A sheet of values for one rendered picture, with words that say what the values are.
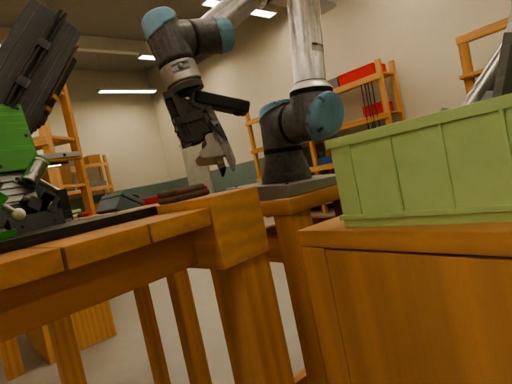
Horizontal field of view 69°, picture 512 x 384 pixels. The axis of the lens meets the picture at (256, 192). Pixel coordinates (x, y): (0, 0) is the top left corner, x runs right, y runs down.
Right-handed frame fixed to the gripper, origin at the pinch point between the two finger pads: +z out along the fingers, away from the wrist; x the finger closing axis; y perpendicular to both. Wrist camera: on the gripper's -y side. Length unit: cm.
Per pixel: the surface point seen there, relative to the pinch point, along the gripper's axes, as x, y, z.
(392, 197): 20.7, -20.3, 14.2
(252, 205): -2.8, -2.2, 8.1
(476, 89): 29.9, -34.3, 2.5
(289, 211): -10.0, -11.5, 13.6
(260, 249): -2.9, -0.1, 17.7
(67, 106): -324, 70, -129
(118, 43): -808, -16, -385
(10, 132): -42, 47, -35
